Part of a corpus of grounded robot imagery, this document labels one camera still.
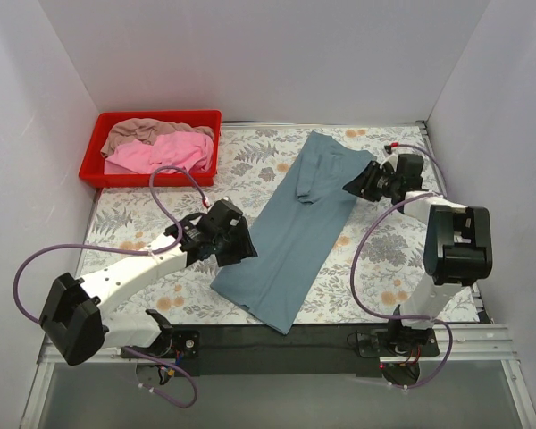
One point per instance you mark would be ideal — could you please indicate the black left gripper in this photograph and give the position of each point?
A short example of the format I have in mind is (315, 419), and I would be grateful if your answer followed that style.
(226, 244)

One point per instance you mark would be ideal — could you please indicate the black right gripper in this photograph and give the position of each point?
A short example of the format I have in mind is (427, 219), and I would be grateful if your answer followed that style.
(371, 181)

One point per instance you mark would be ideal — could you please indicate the blue-grey t shirt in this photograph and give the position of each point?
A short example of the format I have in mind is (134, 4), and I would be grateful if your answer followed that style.
(295, 233)

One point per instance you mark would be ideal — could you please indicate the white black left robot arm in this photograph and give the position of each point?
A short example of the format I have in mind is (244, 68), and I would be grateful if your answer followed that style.
(80, 314)

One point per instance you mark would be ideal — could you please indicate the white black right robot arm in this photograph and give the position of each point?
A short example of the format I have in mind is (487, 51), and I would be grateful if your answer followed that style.
(457, 252)

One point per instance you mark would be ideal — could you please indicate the floral table mat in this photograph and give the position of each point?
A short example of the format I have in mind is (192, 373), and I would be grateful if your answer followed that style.
(373, 266)

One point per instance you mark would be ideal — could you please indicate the pink t shirt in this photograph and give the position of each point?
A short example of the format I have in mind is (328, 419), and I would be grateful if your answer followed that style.
(190, 151)

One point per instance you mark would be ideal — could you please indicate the beige t shirt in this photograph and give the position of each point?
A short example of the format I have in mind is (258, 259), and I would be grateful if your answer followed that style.
(146, 130)

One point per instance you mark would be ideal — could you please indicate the red plastic bin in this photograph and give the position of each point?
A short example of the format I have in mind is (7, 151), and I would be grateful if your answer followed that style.
(92, 170)

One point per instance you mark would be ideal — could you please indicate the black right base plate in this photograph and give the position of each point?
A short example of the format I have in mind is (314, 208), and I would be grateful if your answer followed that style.
(381, 342)

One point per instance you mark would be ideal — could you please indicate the aluminium front frame rail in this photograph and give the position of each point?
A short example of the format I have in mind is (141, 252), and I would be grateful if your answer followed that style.
(476, 342)

